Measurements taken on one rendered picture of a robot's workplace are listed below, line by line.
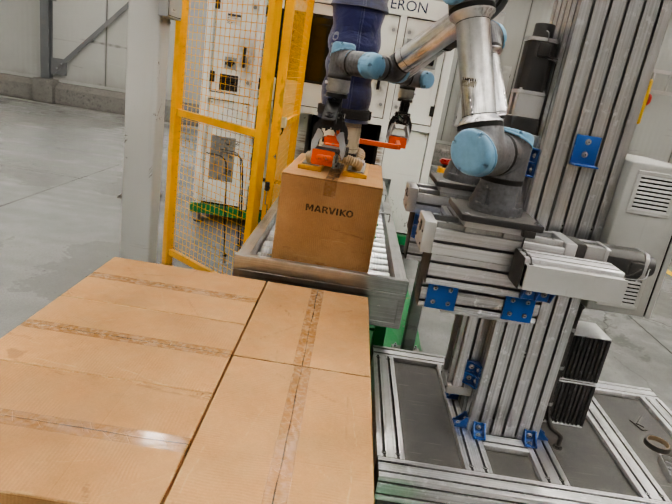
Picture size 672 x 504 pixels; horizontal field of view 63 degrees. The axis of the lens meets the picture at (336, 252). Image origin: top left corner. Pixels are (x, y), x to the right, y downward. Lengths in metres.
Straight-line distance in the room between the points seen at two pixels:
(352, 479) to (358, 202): 1.20
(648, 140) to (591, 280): 10.71
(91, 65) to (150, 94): 9.11
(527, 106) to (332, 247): 0.91
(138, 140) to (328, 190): 1.19
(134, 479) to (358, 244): 1.32
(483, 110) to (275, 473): 0.97
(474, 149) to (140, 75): 1.93
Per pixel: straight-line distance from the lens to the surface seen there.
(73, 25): 12.16
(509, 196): 1.56
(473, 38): 1.49
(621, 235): 1.85
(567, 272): 1.52
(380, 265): 2.49
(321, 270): 2.16
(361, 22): 2.32
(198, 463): 1.23
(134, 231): 3.08
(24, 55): 12.63
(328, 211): 2.16
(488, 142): 1.40
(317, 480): 1.21
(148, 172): 2.98
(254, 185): 2.89
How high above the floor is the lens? 1.33
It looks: 18 degrees down
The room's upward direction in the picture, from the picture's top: 9 degrees clockwise
